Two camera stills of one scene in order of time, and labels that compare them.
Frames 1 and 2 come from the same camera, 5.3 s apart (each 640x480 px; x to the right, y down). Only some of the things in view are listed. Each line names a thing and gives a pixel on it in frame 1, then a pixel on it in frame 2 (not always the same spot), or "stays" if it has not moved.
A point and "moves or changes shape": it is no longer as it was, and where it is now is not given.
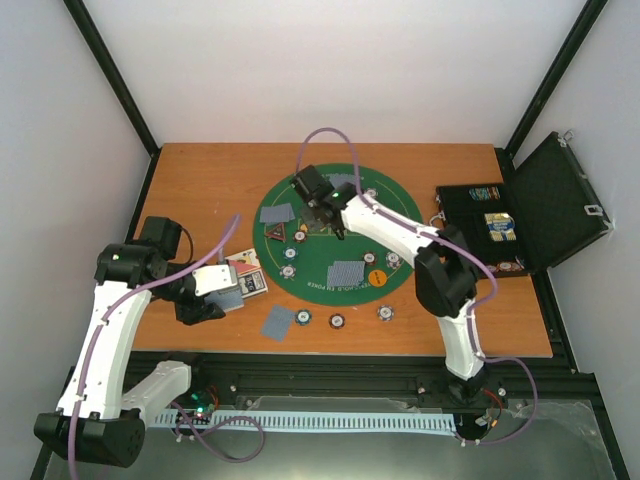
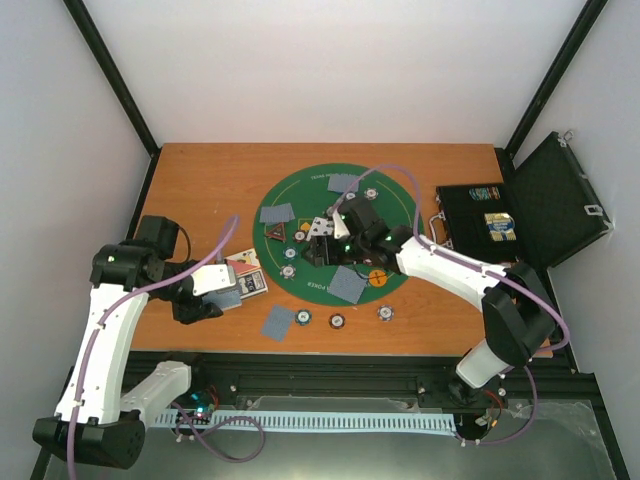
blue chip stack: [290, 253] stays
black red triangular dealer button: [277, 232] stays
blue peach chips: [287, 271] stays
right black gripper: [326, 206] -> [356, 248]
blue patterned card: [346, 273] moves or changes shape
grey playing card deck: [229, 299] stays
